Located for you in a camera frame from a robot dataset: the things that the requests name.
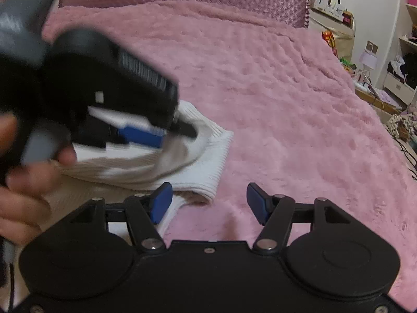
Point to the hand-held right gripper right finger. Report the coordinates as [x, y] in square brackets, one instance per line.
[255, 202]

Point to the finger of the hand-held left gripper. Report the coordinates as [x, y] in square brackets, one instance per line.
[140, 137]
[185, 131]

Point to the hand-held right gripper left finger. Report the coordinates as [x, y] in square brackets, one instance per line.
[163, 202]

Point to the white ribbed knit garment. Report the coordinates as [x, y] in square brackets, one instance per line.
[215, 156]

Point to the person's left hand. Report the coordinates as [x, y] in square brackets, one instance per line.
[22, 202]

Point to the pink fluffy blanket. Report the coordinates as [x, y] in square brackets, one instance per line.
[277, 104]

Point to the wooden low table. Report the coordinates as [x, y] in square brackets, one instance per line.
[368, 96]

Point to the dried flower bouquet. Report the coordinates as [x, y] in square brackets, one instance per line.
[399, 124]

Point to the red snack packet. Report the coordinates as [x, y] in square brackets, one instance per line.
[329, 39]

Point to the small white lamp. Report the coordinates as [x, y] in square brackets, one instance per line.
[368, 60]

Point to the white shelf unit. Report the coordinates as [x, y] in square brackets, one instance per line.
[395, 86]

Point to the cream nightstand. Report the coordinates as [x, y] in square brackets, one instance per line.
[345, 37]

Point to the group of small cosmetic items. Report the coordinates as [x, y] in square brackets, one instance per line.
[329, 5]

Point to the gold wall switch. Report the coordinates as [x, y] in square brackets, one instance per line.
[371, 47]

